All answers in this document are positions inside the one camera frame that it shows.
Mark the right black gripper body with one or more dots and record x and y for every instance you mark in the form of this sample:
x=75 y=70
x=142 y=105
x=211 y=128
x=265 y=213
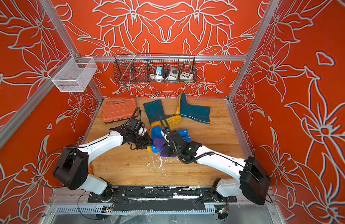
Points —
x=170 y=150

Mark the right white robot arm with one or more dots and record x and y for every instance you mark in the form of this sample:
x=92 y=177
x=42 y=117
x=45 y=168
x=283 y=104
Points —
x=250 y=178

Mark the white grey device in basket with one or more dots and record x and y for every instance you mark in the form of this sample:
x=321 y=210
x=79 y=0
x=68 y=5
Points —
x=172 y=74

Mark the purple cloth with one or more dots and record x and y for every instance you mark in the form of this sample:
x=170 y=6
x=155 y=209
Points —
x=159 y=147

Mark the teal boot near back wall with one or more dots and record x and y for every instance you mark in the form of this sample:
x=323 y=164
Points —
x=197 y=113

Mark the black wire wall basket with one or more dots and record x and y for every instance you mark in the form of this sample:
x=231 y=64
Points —
x=141 y=68

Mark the teal boot with yellow sole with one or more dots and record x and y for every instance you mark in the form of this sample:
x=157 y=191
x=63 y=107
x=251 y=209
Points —
x=154 y=111

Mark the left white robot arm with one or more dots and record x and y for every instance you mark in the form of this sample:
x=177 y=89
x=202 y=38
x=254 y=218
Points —
x=72 y=168

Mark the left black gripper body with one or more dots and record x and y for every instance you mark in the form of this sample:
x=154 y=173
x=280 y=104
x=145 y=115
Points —
x=141 y=141

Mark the bright blue rubber boot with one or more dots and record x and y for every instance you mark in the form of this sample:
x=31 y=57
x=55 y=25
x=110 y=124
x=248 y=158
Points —
x=157 y=132

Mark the blue white small box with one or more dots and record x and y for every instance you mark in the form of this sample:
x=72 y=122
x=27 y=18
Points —
x=159 y=70

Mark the white mesh wall basket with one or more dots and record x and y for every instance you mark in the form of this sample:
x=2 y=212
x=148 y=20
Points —
x=74 y=76

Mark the orange plastic tool case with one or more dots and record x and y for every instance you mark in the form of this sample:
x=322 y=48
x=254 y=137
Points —
x=118 y=110

